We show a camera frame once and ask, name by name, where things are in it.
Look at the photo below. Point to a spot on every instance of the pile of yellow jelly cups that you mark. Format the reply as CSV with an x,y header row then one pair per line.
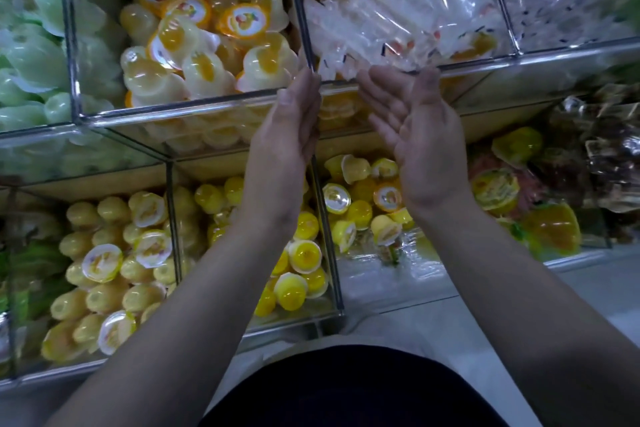
x,y
295,262

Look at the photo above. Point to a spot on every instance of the pile of orange-lid jelly cups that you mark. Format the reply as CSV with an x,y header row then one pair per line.
x,y
200,51

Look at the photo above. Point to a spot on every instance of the person's left forearm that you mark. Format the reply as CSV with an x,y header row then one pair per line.
x,y
170,342

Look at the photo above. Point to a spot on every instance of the light grey shorts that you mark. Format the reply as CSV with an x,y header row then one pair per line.
x,y
240,382

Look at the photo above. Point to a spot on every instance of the green juice pouches pile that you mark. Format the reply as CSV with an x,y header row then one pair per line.
x,y
25,292

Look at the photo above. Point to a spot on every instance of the person's right hand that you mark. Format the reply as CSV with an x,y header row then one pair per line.
x,y
425,146

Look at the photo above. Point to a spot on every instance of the pile of pale yellow jelly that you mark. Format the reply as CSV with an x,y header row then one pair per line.
x,y
110,272

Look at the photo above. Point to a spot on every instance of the pile of clear packets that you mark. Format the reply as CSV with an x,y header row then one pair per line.
x,y
410,11

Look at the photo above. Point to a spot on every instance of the person's left hand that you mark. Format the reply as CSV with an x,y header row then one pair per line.
x,y
280,156

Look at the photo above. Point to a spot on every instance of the pile of pastel jelly cups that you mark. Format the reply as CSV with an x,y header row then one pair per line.
x,y
360,207

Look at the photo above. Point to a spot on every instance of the person's right forearm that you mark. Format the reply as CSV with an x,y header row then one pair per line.
x,y
540,322

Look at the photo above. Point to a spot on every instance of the pile of green jelly cups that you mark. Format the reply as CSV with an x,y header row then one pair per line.
x,y
40,61

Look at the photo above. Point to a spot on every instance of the black shirt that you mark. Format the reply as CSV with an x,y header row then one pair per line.
x,y
355,392

